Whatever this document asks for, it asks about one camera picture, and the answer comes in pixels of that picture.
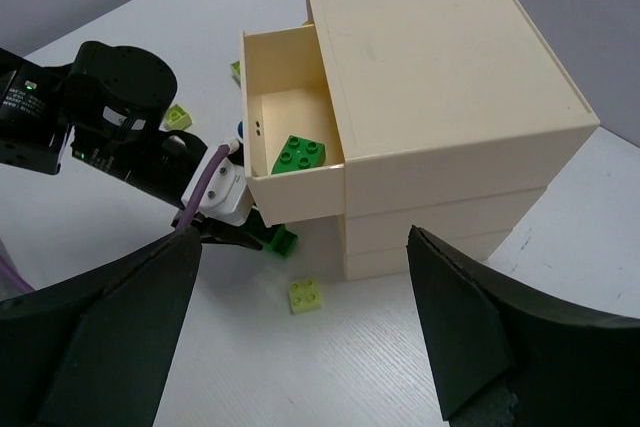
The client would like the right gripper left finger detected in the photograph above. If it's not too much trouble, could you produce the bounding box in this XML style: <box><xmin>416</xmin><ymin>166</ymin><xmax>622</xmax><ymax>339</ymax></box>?
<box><xmin>1</xmin><ymin>228</ymin><xmax>202</xmax><ymax>426</ymax></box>

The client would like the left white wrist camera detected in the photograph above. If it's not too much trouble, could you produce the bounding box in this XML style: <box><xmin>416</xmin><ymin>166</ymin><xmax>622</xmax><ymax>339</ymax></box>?
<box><xmin>178</xmin><ymin>137</ymin><xmax>254</xmax><ymax>228</ymax></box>

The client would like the lime curved lego brick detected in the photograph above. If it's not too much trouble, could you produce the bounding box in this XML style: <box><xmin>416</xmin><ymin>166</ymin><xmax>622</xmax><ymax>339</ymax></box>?
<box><xmin>163</xmin><ymin>104</ymin><xmax>193</xmax><ymax>131</ymax></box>

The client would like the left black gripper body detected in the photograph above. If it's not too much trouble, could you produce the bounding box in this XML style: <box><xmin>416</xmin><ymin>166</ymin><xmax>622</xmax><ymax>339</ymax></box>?
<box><xmin>114</xmin><ymin>131</ymin><xmax>262</xmax><ymax>251</ymax></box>

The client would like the pale lime square lego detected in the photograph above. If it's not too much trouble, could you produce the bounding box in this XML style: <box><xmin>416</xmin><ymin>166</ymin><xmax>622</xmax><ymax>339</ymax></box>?
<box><xmin>288</xmin><ymin>277</ymin><xmax>323</xmax><ymax>315</ymax></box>

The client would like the dark green long lego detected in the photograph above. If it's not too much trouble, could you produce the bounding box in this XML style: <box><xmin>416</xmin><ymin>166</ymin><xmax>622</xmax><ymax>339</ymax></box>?
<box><xmin>242</xmin><ymin>208</ymin><xmax>298</xmax><ymax>258</ymax></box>

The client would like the dark green square lego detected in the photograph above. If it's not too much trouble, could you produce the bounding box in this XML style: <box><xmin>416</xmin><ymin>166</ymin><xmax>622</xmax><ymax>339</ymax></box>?
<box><xmin>271</xmin><ymin>135</ymin><xmax>326</xmax><ymax>175</ymax></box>

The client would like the cream drawer cabinet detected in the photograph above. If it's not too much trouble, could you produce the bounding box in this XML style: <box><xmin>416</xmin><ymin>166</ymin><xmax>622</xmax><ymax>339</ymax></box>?
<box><xmin>302</xmin><ymin>0</ymin><xmax>601</xmax><ymax>282</ymax></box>

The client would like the lime printed lego brick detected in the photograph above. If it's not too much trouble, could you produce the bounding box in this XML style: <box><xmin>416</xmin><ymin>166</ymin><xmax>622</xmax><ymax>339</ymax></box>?
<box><xmin>230</xmin><ymin>61</ymin><xmax>241</xmax><ymax>84</ymax></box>

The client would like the blue knob drawer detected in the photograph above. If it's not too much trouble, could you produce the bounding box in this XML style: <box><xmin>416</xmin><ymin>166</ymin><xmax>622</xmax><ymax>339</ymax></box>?
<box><xmin>240</xmin><ymin>25</ymin><xmax>345</xmax><ymax>225</ymax></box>

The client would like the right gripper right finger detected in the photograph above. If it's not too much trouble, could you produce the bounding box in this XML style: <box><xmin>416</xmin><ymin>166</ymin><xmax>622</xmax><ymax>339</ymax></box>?
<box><xmin>407</xmin><ymin>227</ymin><xmax>639</xmax><ymax>426</ymax></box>

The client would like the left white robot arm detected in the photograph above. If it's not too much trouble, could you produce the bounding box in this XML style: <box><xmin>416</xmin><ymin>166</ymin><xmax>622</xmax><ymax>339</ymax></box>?
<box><xmin>1</xmin><ymin>41</ymin><xmax>207</xmax><ymax>209</ymax></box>

